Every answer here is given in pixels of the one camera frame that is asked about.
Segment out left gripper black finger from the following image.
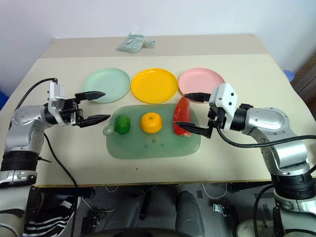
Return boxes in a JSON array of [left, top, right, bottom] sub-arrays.
[[79, 115, 111, 128], [75, 91, 107, 101]]

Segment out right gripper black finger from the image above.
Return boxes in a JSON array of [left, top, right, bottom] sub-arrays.
[[173, 121, 213, 139], [184, 92, 212, 103]]

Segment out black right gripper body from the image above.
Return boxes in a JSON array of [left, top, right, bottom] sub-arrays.
[[207, 104, 227, 130]]

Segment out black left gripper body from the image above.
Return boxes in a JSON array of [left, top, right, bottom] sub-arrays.
[[60, 97, 84, 126]]

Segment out pink plate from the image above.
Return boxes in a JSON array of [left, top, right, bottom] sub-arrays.
[[178, 67, 226, 103]]

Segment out light green plate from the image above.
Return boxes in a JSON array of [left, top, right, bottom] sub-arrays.
[[82, 67, 131, 104]]

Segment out green vegetable toy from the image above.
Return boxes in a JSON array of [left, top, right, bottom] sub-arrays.
[[114, 114, 131, 135]]

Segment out orange toy fruit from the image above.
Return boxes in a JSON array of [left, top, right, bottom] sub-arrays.
[[139, 112, 163, 134]]

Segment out yellow plate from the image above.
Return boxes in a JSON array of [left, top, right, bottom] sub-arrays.
[[130, 68, 179, 104]]

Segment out red toy watermelon slice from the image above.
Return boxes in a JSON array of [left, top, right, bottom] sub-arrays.
[[173, 96, 193, 137]]

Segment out translucent green cutting board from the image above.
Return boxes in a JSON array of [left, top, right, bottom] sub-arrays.
[[102, 103, 201, 159]]

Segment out teal plastic packet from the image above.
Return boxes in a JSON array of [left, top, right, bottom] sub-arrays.
[[116, 33, 145, 53]]

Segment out blue object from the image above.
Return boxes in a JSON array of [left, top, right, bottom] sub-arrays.
[[0, 89, 8, 112]]

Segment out dark grey rounded shape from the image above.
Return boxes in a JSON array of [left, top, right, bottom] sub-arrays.
[[118, 194, 150, 223], [176, 191, 207, 237]]

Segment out black white striped shoe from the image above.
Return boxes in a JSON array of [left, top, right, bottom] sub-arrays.
[[23, 199, 76, 237]]

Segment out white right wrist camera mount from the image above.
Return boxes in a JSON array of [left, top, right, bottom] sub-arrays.
[[209, 82, 240, 117]]

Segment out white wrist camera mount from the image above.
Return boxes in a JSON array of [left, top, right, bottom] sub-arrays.
[[209, 82, 240, 117], [46, 82, 66, 124]]

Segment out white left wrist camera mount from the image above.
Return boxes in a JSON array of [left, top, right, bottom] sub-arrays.
[[46, 82, 66, 124]]

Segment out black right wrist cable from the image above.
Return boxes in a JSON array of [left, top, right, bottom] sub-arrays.
[[215, 125, 316, 149]]

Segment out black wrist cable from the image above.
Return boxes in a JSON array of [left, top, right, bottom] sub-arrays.
[[14, 78, 59, 111], [215, 125, 316, 149]]

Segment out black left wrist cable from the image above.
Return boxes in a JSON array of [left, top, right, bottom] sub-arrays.
[[14, 78, 59, 111]]

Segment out long black hanging cable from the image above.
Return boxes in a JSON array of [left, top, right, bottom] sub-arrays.
[[43, 132, 78, 237]]

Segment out white cable loop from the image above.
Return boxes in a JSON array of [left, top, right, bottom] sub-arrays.
[[201, 183, 228, 199]]

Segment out metal latch bracket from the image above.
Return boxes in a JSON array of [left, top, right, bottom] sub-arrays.
[[213, 203, 231, 216]]

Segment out black cable under table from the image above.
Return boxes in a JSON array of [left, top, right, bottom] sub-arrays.
[[252, 184, 275, 237]]

